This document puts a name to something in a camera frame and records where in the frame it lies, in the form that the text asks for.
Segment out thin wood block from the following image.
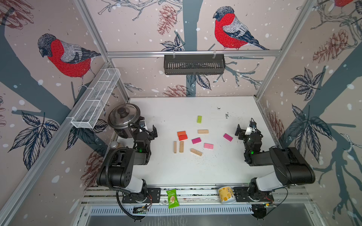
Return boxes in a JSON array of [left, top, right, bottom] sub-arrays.
[[173, 141, 177, 153]]

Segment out orange block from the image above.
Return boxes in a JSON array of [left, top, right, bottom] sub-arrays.
[[177, 131, 186, 136]]

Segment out red block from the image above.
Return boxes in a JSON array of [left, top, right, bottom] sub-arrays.
[[178, 134, 188, 141]]

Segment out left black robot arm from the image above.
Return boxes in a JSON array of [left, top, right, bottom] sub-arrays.
[[96, 122, 160, 203]]

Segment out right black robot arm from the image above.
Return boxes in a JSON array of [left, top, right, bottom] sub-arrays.
[[233, 118, 315, 202]]

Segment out magenta block right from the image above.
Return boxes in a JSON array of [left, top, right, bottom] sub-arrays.
[[223, 133, 233, 142]]

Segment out magenta block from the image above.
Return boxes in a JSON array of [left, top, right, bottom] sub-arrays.
[[223, 133, 233, 142], [191, 137, 201, 144]]

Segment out wide upright wood block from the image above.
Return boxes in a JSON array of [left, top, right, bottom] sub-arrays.
[[179, 141, 184, 153]]

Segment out glass spice jar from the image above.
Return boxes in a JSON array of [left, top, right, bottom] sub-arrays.
[[110, 141, 119, 149]]

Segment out light pink block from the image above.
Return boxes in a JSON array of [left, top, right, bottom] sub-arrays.
[[204, 143, 214, 150]]

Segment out magenta block centre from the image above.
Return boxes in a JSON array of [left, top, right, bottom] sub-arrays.
[[191, 137, 201, 144]]

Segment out natural wood block upper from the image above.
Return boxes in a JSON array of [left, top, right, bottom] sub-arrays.
[[198, 130, 209, 134]]

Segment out slanted wood block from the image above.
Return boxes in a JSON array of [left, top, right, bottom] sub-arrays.
[[190, 148, 203, 156]]

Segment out yellow snack can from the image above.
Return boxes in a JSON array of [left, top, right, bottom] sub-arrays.
[[218, 186, 236, 204]]

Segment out green snack packet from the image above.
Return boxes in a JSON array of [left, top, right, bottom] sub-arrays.
[[166, 189, 179, 209]]

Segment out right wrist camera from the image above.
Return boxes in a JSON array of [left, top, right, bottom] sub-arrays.
[[245, 125, 257, 135]]

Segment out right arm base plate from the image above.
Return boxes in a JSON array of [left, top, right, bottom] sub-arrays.
[[233, 187, 274, 202]]

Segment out white wire mesh basket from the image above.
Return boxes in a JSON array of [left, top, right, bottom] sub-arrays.
[[71, 68, 120, 129]]

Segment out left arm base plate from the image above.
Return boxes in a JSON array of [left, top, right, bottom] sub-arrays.
[[122, 187, 161, 204]]

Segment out black hanging wall basket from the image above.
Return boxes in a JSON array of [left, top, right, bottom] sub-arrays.
[[164, 54, 226, 75]]

